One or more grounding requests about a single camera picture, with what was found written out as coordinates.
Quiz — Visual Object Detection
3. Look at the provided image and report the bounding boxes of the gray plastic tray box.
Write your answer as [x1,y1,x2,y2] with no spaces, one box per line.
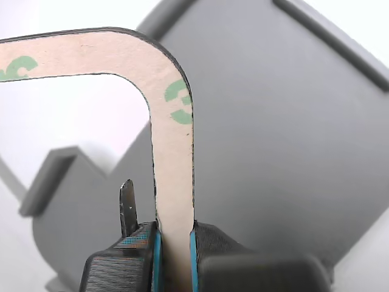
[18,0,389,292]

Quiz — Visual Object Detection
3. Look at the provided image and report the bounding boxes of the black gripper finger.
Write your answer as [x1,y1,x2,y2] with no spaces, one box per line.
[79,178,164,292]
[190,220,253,292]

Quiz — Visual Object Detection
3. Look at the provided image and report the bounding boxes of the black frame with beige backing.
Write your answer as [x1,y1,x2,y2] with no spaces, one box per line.
[0,26,196,292]

